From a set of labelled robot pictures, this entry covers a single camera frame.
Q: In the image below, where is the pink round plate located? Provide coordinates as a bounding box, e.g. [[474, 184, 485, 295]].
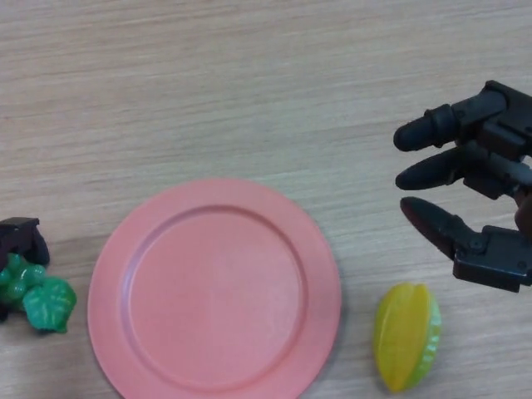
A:
[[86, 178, 342, 399]]

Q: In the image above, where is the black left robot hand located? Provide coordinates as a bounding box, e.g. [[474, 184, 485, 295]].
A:
[[0, 216, 52, 323]]

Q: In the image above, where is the green plastic grape bunch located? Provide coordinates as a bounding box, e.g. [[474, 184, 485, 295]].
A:
[[0, 253, 78, 336]]

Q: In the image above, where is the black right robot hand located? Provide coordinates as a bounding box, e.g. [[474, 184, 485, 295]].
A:
[[392, 80, 532, 293]]

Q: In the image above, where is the yellow green starfruit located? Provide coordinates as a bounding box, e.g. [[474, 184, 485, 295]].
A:
[[372, 282, 442, 394]]

